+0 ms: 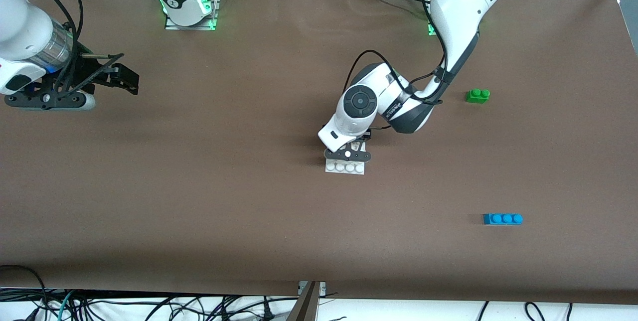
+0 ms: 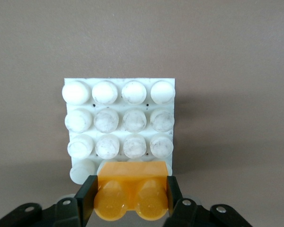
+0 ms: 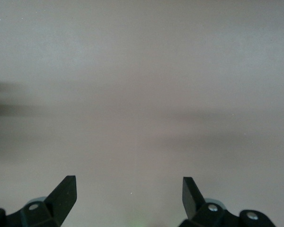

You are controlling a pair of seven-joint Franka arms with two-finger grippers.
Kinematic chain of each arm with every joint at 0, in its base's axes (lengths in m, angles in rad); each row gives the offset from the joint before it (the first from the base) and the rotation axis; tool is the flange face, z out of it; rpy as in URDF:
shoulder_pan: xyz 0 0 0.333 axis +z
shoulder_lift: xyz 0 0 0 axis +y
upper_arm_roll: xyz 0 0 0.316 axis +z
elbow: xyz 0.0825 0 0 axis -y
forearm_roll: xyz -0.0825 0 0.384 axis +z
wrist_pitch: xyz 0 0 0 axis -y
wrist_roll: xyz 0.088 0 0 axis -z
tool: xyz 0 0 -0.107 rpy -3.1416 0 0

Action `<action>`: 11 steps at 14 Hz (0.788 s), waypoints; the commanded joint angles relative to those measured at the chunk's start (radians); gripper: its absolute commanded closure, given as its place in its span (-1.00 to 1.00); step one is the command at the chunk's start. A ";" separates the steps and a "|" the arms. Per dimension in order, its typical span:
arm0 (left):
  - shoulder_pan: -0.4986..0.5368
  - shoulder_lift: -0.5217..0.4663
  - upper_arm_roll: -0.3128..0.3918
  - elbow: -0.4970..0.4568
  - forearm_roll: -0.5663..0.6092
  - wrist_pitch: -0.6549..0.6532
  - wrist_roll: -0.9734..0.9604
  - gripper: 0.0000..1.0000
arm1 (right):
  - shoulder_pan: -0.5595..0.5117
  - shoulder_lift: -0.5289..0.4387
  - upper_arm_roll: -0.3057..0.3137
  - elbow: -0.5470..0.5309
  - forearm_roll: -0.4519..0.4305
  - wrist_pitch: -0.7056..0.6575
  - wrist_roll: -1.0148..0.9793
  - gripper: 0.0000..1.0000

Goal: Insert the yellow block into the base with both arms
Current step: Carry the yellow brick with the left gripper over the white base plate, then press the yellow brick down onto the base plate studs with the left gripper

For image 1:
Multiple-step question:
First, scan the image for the blue three-stud block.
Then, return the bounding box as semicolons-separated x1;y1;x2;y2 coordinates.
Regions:
483;213;523;226

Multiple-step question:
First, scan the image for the teal cable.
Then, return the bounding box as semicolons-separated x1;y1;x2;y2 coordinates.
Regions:
56;290;76;321

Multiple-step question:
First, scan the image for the white studded base plate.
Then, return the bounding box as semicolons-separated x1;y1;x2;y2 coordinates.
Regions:
325;158;366;175

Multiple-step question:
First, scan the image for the dark metal profile bar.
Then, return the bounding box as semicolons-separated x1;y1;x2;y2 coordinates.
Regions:
287;281;319;321

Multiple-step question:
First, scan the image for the black looped cable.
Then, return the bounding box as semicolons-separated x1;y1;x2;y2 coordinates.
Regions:
0;265;48;312

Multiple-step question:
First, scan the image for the silver table edge bracket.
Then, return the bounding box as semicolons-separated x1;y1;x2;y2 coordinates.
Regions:
298;281;327;296

